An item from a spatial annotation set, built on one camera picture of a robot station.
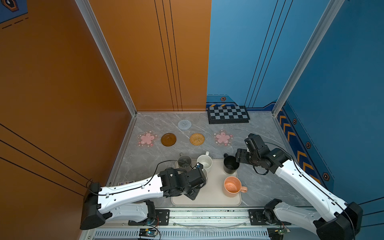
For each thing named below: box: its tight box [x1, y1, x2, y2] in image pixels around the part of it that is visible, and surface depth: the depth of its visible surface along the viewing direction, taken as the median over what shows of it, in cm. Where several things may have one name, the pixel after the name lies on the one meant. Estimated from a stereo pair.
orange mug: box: [223, 176, 248, 198], surface depth 81 cm
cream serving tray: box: [171, 159, 242, 206], surface depth 82 cm
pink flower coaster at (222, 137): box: [212, 129, 234, 147], surface depth 107 cm
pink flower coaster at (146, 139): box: [137, 130, 159, 148], surface depth 107 cm
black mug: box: [223, 153, 240, 174], surface depth 87 cm
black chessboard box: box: [207, 105, 250, 125], surface depth 118 cm
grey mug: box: [177, 152, 192, 172], surface depth 84 cm
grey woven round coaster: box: [177, 119, 192, 131], surface depth 114 cm
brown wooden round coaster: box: [161, 133, 177, 147], surface depth 106 cm
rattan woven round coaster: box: [189, 133, 206, 146], surface depth 105 cm
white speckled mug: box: [196, 151, 213, 180], surface depth 87 cm
